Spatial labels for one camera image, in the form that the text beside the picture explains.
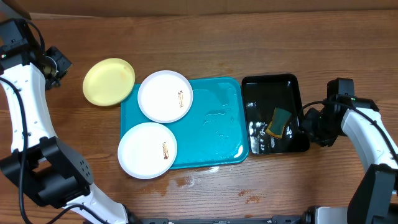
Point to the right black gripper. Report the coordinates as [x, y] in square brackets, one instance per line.
[307, 127]

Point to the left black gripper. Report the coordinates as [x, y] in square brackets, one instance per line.
[65, 65]

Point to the yellow green sponge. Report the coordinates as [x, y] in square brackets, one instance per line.
[277, 125]

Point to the yellow plate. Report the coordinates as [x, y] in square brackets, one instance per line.
[109, 82]

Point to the white plate front with stain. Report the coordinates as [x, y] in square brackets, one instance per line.
[147, 150]

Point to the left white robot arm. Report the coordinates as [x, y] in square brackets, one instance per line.
[41, 166]

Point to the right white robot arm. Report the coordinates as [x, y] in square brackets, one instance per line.
[360, 121]

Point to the black water tray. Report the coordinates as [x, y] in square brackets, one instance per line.
[261, 95]

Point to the teal plastic tray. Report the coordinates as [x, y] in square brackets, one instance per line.
[213, 131]

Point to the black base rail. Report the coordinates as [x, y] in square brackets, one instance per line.
[278, 219]

